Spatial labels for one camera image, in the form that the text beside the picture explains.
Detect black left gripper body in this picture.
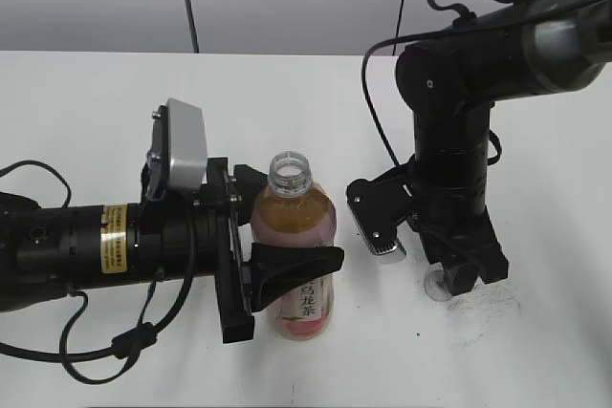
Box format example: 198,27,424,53
191,157,254,344

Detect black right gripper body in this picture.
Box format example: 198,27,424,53
406,201,508,284

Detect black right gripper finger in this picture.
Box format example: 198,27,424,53
444,261,478,296

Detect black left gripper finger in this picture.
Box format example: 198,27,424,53
233,164,268,225
249,243,344,311

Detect grey plastic bottle cap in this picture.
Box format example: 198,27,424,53
424,267,452,302

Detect peach oolong tea bottle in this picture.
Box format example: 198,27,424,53
250,151,337,341

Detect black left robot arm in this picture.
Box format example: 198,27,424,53
1,158,344,343

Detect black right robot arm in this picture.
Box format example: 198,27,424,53
395,0,611,296

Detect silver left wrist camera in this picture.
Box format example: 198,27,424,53
144,98,208,201

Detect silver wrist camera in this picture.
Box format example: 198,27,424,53
346,178,412,264
144,98,208,201

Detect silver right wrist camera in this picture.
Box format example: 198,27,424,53
346,178,412,264

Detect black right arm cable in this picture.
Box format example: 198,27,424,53
361,0,612,175

